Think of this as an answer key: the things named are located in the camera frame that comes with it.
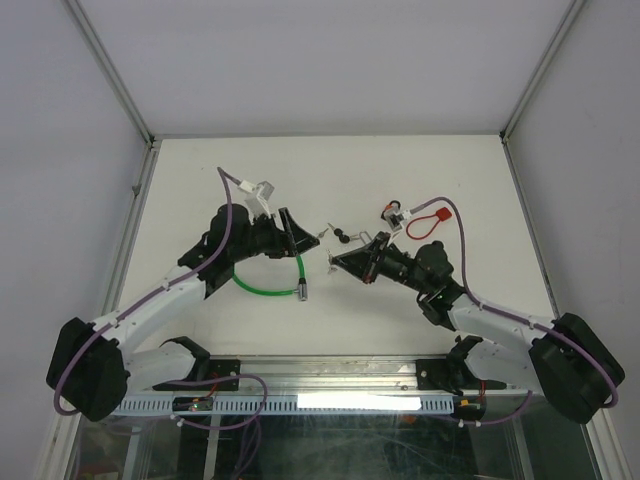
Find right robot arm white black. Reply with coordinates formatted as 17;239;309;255
329;232;625;424

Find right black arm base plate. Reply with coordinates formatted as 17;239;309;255
415;357;507;395

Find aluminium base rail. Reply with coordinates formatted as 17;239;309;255
62;353;601;396

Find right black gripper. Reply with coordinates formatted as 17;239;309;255
332;231;431;295

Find red cable seal tag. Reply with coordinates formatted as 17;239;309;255
405;207;453;241

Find black-headed key pair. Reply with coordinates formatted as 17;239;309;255
327;223;360;244

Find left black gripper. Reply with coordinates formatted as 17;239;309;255
230;208;319;263

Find orange black padlock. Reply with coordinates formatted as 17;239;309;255
381;200;401;217

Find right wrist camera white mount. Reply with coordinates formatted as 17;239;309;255
382;207;413;244

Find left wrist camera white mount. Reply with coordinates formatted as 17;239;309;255
238;180;275;218

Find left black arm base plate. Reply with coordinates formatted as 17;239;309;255
152;358;241;392

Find brass padlock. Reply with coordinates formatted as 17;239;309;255
358;231;372;243

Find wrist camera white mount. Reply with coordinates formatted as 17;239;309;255
238;180;275;218
382;207;413;244

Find green cable bike lock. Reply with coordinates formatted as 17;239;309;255
232;255;309;302

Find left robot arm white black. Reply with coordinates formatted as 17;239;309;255
46;203;320;422

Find grey slotted cable duct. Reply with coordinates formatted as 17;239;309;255
113;393;454;417

